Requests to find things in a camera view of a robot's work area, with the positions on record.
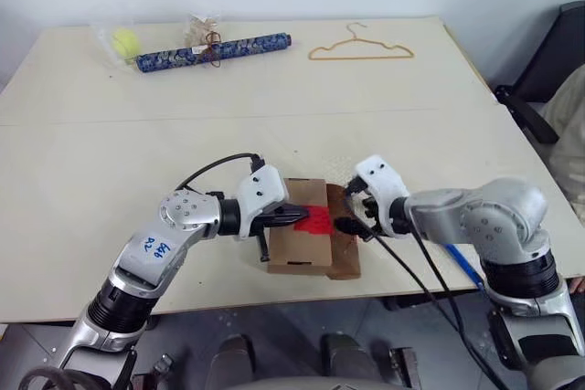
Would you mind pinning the blue patterned roll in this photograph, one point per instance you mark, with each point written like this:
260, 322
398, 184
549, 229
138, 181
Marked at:
247, 46

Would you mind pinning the dark rounded foot shape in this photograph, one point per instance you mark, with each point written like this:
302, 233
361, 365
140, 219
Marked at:
342, 355
234, 358

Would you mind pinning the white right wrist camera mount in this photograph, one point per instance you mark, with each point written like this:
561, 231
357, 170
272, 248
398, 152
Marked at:
384, 180

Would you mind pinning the tan clothes hanger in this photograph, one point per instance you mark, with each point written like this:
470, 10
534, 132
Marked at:
365, 58

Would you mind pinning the red cloth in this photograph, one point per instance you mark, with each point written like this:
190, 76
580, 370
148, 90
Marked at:
317, 222

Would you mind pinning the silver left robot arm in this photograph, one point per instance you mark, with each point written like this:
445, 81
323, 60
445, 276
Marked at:
151, 253

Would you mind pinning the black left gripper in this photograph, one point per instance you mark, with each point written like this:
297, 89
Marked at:
272, 218

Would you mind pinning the brown cardboard box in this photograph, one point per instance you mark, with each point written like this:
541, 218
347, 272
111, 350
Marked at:
297, 250

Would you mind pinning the clear plastic bag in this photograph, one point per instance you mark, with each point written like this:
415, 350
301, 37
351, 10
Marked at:
105, 49

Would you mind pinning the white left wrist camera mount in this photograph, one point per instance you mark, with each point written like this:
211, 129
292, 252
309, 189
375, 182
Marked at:
262, 189

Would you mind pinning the black chair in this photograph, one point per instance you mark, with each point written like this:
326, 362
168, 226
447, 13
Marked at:
544, 61

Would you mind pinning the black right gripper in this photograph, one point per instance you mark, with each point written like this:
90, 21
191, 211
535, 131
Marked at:
372, 214

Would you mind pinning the yellow tennis ball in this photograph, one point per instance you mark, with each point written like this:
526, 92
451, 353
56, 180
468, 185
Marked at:
125, 41

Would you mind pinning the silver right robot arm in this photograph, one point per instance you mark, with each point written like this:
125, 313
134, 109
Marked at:
503, 221

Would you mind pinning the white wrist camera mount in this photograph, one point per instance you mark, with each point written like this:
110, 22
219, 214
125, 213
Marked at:
262, 189
384, 180

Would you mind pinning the clear packet with brown ribbon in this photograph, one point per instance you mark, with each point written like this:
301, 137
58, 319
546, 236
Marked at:
201, 31

